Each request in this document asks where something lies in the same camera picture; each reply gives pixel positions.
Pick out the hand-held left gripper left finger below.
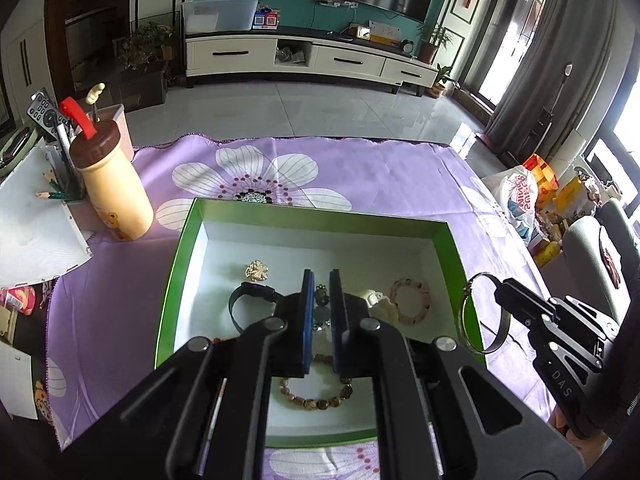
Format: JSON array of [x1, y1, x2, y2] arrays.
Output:
[[60, 269, 316, 480]]

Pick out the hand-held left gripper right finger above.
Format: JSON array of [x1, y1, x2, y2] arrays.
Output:
[[327, 269, 586, 480]]

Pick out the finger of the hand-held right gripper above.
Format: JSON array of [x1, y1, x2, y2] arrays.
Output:
[[495, 287, 557, 357], [504, 278, 618, 342]]

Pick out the dark pendant necklace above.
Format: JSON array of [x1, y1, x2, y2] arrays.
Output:
[[312, 282, 333, 333]]

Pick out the silver bangle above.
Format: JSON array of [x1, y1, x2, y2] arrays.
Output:
[[457, 271, 512, 356]]

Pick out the pale pink bead bracelet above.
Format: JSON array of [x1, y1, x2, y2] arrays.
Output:
[[389, 278, 432, 325]]

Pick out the black wristwatch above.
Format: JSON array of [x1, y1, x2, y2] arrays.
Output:
[[228, 281, 286, 333]]

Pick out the gold flower brooch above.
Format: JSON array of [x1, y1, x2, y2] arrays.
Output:
[[244, 259, 271, 282]]

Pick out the brown bead bracelet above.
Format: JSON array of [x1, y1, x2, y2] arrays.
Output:
[[279, 352, 356, 411]]

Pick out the green cardboard box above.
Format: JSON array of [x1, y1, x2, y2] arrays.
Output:
[[154, 197, 488, 448]]

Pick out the person's right hand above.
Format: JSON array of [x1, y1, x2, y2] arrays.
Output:
[[547, 404, 608, 454]]

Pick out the grey chair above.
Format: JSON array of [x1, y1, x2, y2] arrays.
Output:
[[562, 197, 640, 341]]

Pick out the white plastic shopping bag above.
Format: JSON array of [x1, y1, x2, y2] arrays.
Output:
[[482, 166, 540, 246]]

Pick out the yellow paper bag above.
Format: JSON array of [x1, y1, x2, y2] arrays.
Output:
[[552, 175, 586, 211]]

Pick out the orange and yellow bag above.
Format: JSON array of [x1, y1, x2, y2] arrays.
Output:
[[522, 154, 558, 196]]

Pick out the purple floral tablecloth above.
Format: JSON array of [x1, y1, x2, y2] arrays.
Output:
[[44, 132, 556, 480]]

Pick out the yellow bottle with brown cap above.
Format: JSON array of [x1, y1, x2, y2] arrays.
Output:
[[60, 97, 155, 242]]

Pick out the small potted plant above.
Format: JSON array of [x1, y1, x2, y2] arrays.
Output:
[[432, 63, 458, 98]]

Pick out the grey curtain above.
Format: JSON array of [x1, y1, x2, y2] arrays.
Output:
[[487, 0, 618, 156]]

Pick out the white television cabinet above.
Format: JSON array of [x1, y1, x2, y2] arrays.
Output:
[[184, 30, 440, 96]]

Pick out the tall potted plant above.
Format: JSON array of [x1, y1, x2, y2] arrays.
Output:
[[417, 22, 453, 65]]

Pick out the pen holder with pencils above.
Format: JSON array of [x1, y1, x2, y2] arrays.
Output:
[[45, 125, 86, 203]]

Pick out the white paper folder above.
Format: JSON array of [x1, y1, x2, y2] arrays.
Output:
[[0, 140, 93, 286]]

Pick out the pink snack packet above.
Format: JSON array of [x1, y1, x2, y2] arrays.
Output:
[[0, 287, 36, 316]]

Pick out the white desk calendar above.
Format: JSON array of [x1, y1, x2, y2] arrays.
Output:
[[369, 20, 402, 47]]

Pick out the white card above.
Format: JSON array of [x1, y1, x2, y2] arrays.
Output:
[[0, 345, 38, 418]]

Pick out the small blue and red box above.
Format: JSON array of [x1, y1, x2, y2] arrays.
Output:
[[252, 7, 279, 30]]

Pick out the translucent plastic storage box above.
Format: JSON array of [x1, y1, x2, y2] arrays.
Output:
[[181, 0, 262, 36]]

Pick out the leafy plants on rack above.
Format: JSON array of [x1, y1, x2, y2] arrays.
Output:
[[117, 22, 176, 73]]

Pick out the grey remote control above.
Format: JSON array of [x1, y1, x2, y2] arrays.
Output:
[[26, 91, 71, 141]]

